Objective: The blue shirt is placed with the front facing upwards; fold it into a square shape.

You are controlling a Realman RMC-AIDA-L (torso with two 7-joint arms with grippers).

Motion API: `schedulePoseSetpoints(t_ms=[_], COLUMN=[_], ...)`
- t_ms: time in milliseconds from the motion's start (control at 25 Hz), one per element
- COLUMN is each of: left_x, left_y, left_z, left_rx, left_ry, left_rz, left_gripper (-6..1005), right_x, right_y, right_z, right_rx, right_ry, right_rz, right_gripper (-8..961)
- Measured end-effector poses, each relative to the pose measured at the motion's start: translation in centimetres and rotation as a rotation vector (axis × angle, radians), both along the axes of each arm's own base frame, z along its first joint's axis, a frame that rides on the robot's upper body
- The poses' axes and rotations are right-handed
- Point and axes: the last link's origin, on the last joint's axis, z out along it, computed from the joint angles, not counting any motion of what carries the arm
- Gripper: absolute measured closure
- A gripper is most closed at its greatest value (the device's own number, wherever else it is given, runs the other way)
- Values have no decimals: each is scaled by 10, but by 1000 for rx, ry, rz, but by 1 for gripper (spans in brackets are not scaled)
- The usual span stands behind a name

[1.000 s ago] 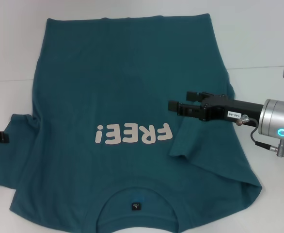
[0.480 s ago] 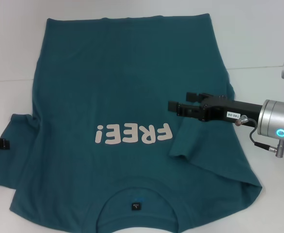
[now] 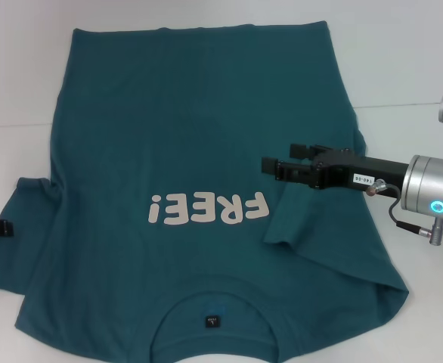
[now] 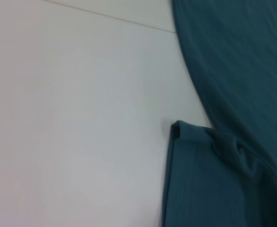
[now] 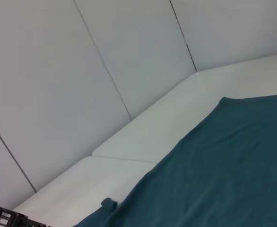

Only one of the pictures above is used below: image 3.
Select teal blue printed t-shirt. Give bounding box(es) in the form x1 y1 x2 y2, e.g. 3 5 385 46
0 20 410 363

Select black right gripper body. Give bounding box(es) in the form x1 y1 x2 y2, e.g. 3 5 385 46
308 148 411 198

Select right arm cable with connector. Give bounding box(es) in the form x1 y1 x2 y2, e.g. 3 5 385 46
364 180 443 246

